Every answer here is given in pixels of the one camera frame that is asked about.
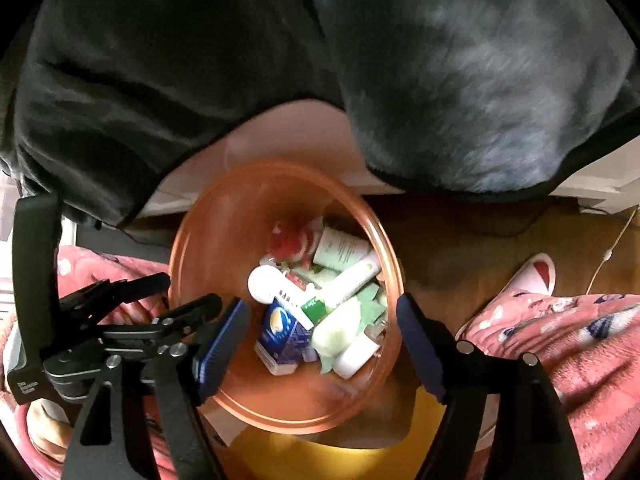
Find light green packet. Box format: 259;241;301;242
320;282;388;376

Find pink floral blanket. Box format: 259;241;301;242
0;245;640;480

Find white tube green print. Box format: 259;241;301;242
312;226;373;272

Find thin white cable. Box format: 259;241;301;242
585;207;640;296

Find red white crumpled wrapper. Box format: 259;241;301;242
269;217;325;263

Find blue drink carton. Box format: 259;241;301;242
254;297;313;376

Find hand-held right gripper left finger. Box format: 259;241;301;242
60;297;251;480

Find yellow plastic stool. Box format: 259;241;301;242
227;385;446;480

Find orange plastic basin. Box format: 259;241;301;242
167;159;406;435

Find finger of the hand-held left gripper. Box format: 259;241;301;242
60;272;172;328
102;294;223;358

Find white green small box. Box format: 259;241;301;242
272;280;336;331

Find dark grey fleece clothing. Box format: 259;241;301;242
0;0;640;231

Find white furniture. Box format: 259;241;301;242
545;125;640;216

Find small white bottle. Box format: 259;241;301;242
332;330;383;380

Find pale pink cloth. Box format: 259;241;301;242
132;100;406;221

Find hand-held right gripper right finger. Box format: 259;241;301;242
395;292;586;480

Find pink slipper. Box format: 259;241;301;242
505;253;557;306

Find white round lid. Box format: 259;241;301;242
247;265;288;305

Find long white tube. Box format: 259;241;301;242
320;250;382;308

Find pale green bottle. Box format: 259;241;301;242
311;296;363;358

